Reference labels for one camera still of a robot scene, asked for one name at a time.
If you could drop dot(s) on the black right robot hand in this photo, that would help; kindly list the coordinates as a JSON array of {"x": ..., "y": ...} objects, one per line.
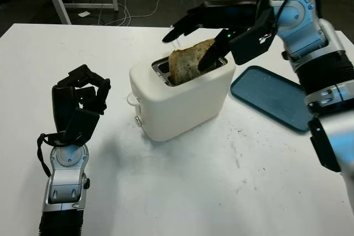
[{"x": 226, "y": 12}]

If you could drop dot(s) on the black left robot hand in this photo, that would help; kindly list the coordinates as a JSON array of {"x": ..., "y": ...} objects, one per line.
[{"x": 63, "y": 103}]

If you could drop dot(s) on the toasted bread slice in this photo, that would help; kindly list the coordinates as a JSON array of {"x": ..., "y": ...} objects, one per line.
[{"x": 184, "y": 64}]

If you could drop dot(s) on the white two-slot toaster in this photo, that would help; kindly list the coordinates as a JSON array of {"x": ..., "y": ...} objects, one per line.
[{"x": 177, "y": 109}]

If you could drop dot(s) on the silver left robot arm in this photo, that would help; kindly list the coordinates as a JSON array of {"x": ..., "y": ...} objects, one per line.
[{"x": 67, "y": 180}]

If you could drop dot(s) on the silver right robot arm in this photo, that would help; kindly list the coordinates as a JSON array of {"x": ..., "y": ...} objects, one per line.
[{"x": 318, "y": 62}]

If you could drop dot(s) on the teal plastic tray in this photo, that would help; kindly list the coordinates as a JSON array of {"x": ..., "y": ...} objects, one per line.
[{"x": 265, "y": 97}]

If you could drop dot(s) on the white paper sheet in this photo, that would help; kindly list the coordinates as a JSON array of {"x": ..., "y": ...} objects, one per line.
[{"x": 84, "y": 14}]

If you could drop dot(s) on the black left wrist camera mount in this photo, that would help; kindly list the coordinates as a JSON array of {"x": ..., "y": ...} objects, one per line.
[{"x": 83, "y": 125}]

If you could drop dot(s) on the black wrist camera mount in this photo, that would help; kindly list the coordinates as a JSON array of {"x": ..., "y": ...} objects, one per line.
[
  {"x": 83, "y": 125},
  {"x": 251, "y": 45}
]

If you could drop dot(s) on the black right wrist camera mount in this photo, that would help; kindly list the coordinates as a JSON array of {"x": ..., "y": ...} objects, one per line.
[{"x": 251, "y": 45}]

